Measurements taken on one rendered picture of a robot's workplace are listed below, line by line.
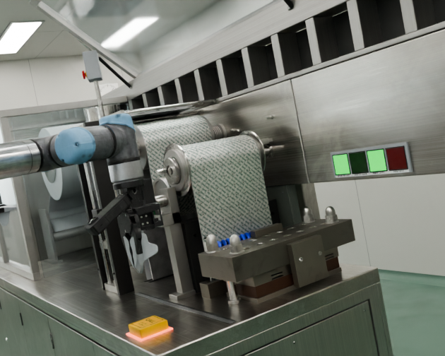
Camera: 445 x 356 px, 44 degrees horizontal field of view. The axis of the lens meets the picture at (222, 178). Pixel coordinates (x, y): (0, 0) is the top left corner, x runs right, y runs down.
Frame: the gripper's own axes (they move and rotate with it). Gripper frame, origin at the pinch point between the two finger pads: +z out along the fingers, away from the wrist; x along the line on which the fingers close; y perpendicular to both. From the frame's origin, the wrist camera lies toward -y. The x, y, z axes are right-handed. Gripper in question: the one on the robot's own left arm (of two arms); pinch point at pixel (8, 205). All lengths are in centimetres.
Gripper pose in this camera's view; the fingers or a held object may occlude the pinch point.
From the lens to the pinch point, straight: 185.6
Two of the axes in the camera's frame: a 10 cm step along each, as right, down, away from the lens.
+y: 0.8, 9.9, 1.4
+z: 6.4, -1.6, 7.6
